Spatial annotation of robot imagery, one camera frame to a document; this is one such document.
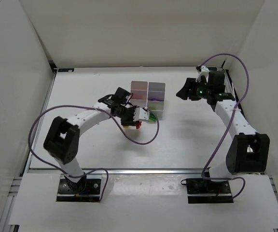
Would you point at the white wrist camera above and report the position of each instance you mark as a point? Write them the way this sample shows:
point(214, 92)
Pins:
point(203, 73)
point(141, 114)

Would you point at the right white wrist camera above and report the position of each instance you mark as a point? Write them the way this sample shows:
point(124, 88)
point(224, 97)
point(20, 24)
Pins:
point(203, 73)

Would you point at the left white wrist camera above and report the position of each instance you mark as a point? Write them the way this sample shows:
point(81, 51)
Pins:
point(141, 114)

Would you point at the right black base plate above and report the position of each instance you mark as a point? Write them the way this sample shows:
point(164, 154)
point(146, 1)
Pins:
point(201, 191)

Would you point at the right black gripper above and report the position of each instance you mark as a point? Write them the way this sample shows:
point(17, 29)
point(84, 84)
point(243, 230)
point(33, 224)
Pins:
point(191, 89)

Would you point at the left white divided container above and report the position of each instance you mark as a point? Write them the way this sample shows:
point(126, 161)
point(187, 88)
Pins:
point(139, 89)

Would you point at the lilac green red lego stack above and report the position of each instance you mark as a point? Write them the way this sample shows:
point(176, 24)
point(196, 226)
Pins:
point(136, 124)

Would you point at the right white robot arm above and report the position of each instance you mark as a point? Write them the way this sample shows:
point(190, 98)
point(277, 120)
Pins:
point(248, 152)

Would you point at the white divided container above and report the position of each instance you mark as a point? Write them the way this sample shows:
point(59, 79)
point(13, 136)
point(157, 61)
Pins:
point(156, 90)
point(139, 89)

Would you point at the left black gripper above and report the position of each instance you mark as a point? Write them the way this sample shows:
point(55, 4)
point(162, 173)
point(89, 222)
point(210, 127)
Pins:
point(131, 117)

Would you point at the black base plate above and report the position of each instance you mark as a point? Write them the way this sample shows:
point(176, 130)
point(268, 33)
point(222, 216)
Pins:
point(201, 191)
point(87, 190)

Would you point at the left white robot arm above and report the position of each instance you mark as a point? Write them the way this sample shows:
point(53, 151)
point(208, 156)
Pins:
point(62, 139)

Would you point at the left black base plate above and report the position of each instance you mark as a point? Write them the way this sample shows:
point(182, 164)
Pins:
point(87, 190)

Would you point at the right white divided container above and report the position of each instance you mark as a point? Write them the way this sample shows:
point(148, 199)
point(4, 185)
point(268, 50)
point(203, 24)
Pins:
point(156, 90)

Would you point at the green and lime lego stack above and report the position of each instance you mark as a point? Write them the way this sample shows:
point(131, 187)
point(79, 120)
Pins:
point(152, 118)

